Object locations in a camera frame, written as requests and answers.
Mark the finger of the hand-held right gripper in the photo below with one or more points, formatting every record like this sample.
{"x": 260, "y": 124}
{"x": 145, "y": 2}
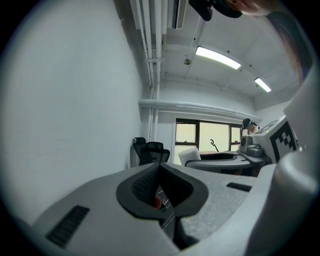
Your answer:
{"x": 217, "y": 156}
{"x": 220, "y": 165}

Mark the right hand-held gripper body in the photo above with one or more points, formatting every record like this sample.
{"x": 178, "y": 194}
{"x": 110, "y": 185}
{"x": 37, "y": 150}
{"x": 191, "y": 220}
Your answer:
{"x": 265, "y": 142}

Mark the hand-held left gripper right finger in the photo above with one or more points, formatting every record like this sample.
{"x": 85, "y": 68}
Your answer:
{"x": 215, "y": 200}

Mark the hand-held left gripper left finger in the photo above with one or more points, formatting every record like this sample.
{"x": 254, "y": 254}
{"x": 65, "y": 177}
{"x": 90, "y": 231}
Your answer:
{"x": 100, "y": 212}

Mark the small white object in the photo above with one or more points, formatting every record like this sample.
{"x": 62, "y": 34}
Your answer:
{"x": 188, "y": 156}

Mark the black hooked stand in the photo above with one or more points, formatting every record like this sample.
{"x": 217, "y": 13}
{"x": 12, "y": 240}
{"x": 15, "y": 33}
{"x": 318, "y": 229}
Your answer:
{"x": 213, "y": 145}

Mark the black framed window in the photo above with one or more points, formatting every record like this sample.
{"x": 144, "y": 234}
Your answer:
{"x": 212, "y": 132}

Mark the thick horizontal white pipe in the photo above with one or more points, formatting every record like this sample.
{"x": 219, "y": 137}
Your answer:
{"x": 195, "y": 105}

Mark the ceiling tube light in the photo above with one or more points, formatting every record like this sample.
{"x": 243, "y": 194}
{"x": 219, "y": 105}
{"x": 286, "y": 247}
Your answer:
{"x": 217, "y": 57}
{"x": 262, "y": 84}

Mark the black mesh office chair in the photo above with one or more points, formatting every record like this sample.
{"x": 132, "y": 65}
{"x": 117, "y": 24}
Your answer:
{"x": 138, "y": 147}
{"x": 156, "y": 152}

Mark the round ceiling detector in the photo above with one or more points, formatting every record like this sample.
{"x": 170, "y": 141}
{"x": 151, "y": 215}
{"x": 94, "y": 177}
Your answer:
{"x": 187, "y": 61}

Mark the person's face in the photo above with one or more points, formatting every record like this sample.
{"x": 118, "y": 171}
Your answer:
{"x": 250, "y": 6}

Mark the bundle of white ceiling pipes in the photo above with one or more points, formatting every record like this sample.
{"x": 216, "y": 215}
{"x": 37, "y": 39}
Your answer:
{"x": 152, "y": 30}

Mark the ceiling air vent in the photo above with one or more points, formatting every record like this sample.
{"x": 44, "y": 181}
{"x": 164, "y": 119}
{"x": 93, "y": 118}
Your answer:
{"x": 180, "y": 13}

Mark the black head-worn camera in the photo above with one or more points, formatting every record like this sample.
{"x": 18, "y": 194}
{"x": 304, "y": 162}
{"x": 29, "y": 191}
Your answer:
{"x": 207, "y": 7}

